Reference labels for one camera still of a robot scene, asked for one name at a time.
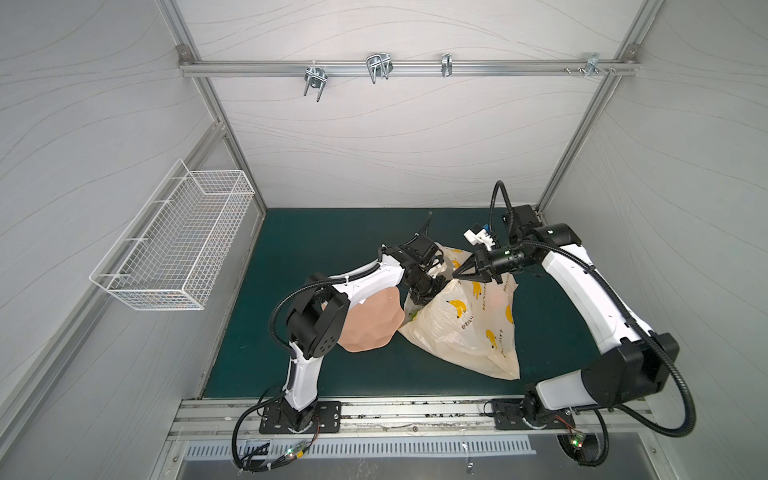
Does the cream banana print plastic bag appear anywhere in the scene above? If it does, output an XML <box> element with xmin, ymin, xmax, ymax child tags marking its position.
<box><xmin>399</xmin><ymin>247</ymin><xmax>520</xmax><ymax>381</ymax></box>

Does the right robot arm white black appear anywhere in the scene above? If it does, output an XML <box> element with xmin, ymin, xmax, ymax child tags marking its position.
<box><xmin>454</xmin><ymin>223</ymin><xmax>697</xmax><ymax>438</ymax></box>

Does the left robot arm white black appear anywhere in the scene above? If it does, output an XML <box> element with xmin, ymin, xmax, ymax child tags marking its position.
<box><xmin>269</xmin><ymin>241</ymin><xmax>446</xmax><ymax>431</ymax></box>

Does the pink wavy fruit plate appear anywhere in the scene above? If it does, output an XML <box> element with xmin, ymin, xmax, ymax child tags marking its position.
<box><xmin>338</xmin><ymin>287</ymin><xmax>405</xmax><ymax>353</ymax></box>

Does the green table mat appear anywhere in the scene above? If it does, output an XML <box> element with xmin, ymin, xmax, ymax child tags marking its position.
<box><xmin>204</xmin><ymin>208</ymin><xmax>599</xmax><ymax>398</ymax></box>

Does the white vent grille strip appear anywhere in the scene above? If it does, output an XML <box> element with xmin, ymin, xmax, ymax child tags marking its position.
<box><xmin>184</xmin><ymin>434</ymin><xmax>537</xmax><ymax>461</ymax></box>

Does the metal bolt clamp right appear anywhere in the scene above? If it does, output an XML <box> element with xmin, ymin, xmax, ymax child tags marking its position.
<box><xmin>563</xmin><ymin>53</ymin><xmax>617</xmax><ymax>78</ymax></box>

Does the metal u-bolt clamp middle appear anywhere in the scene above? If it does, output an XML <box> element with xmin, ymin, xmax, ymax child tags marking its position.
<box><xmin>365</xmin><ymin>52</ymin><xmax>393</xmax><ymax>84</ymax></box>

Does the metal u-bolt clamp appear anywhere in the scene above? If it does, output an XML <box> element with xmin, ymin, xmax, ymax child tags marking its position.
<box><xmin>303</xmin><ymin>66</ymin><xmax>328</xmax><ymax>102</ymax></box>
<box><xmin>365</xmin><ymin>52</ymin><xmax>393</xmax><ymax>84</ymax></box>

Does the metal u-bolt clamp left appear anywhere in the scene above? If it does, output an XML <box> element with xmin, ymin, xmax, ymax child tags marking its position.
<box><xmin>303</xmin><ymin>66</ymin><xmax>328</xmax><ymax>102</ymax></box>

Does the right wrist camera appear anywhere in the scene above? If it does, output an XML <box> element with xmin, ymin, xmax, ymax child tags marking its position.
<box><xmin>463</xmin><ymin>224</ymin><xmax>496</xmax><ymax>251</ymax></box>

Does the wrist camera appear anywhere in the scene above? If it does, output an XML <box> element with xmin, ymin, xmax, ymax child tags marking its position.
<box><xmin>402</xmin><ymin>234</ymin><xmax>440</xmax><ymax>266</ymax></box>
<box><xmin>463</xmin><ymin>224</ymin><xmax>496</xmax><ymax>251</ymax></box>

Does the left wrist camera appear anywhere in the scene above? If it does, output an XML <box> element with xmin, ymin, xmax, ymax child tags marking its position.
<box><xmin>402</xmin><ymin>234</ymin><xmax>440</xmax><ymax>266</ymax></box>

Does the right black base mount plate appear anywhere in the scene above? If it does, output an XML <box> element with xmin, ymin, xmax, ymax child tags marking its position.
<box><xmin>490</xmin><ymin>396</ymin><xmax>575</xmax><ymax>431</ymax></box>

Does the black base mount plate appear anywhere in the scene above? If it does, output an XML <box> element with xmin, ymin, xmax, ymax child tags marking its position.
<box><xmin>259</xmin><ymin>400</ymin><xmax>341</xmax><ymax>434</ymax></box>
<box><xmin>490</xmin><ymin>396</ymin><xmax>575</xmax><ymax>431</ymax></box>

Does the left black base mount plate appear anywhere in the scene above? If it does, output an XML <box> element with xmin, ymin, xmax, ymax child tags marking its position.
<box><xmin>259</xmin><ymin>400</ymin><xmax>341</xmax><ymax>434</ymax></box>

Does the right black base cable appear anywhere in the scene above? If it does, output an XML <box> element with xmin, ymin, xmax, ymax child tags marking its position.
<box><xmin>556</xmin><ymin>410</ymin><xmax>611</xmax><ymax>468</ymax></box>

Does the black base cable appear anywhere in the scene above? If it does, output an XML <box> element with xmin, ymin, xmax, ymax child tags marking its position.
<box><xmin>556</xmin><ymin>410</ymin><xmax>611</xmax><ymax>468</ymax></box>
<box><xmin>230</xmin><ymin>395</ymin><xmax>322</xmax><ymax>473</ymax></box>

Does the small metal bracket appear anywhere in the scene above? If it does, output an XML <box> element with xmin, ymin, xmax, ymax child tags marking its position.
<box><xmin>441</xmin><ymin>53</ymin><xmax>453</xmax><ymax>78</ymax></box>

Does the left black base cable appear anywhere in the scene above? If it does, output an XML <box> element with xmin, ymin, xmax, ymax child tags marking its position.
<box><xmin>230</xmin><ymin>395</ymin><xmax>322</xmax><ymax>473</ymax></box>

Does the white wire basket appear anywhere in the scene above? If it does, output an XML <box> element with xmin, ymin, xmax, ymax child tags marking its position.
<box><xmin>89</xmin><ymin>159</ymin><xmax>254</xmax><ymax>311</ymax></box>

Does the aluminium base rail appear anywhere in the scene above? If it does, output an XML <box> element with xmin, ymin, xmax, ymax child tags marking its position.
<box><xmin>166</xmin><ymin>396</ymin><xmax>655</xmax><ymax>441</ymax></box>

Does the aluminium crossbar rail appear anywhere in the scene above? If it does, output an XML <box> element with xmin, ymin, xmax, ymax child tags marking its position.
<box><xmin>179</xmin><ymin>57</ymin><xmax>641</xmax><ymax>78</ymax></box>

